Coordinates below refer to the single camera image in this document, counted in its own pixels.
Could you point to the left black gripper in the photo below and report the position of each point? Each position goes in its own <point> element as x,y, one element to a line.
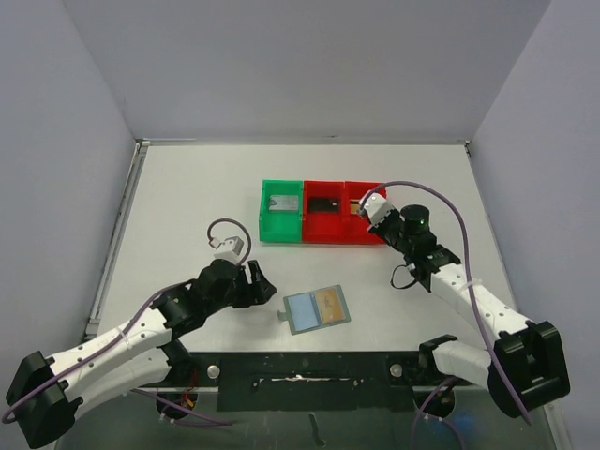
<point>256,292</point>

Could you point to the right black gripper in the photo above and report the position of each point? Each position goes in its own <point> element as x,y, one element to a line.
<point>382,229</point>

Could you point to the green card holder wallet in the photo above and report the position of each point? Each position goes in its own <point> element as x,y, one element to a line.
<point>301,314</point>

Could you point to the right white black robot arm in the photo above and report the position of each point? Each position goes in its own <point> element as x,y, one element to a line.
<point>522,364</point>

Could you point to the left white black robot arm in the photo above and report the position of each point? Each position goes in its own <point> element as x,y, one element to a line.
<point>49,394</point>

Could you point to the gold card with stripe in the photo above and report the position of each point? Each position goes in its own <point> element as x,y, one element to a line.
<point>354,207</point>

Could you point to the black card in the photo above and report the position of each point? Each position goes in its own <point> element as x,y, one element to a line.
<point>323,205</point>

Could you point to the silver grey card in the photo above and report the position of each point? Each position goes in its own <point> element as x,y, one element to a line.
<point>283,203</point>

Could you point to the middle red plastic bin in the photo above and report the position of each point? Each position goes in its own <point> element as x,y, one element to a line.
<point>323,220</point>

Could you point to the green plastic bin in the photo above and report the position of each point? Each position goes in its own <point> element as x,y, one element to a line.
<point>281,228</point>

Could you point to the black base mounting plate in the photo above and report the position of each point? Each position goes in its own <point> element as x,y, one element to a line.
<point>305,381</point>

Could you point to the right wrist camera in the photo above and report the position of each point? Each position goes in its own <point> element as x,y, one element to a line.
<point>378,212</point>

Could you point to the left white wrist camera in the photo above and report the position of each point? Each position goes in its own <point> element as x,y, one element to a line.
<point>229,249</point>

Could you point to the left aluminium side rail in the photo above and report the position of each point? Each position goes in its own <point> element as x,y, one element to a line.
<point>133,177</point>

